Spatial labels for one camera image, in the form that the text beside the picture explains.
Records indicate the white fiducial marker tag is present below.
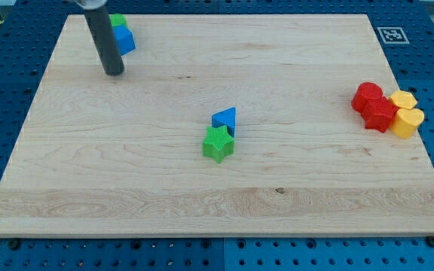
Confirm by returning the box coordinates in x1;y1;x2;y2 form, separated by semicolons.
377;26;409;44

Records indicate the red cylinder block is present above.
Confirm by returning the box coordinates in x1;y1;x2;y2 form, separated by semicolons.
351;82;384;113

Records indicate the green block behind cube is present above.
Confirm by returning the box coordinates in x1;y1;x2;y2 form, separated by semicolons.
109;14;127;27

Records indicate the blue cube block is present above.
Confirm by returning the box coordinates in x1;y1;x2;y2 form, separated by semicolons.
113;25;136;56

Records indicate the yellow hexagon block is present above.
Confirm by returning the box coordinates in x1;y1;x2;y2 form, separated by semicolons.
389;90;417;110

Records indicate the light wooden board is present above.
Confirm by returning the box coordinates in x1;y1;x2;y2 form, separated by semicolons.
0;14;434;238

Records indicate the green star block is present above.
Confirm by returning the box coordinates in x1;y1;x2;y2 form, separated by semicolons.
202;126;234;163

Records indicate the red star block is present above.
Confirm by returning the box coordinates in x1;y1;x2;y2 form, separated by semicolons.
361;96;399;133

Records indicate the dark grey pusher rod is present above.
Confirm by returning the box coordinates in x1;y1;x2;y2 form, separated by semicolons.
84;5;124;76

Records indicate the blue triangle block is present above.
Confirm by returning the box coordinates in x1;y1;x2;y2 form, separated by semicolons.
211;107;237;138

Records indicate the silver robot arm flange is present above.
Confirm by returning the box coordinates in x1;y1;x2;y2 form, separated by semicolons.
69;0;108;10

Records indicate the yellow heart block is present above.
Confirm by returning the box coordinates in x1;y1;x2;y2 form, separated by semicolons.
390;108;425;139

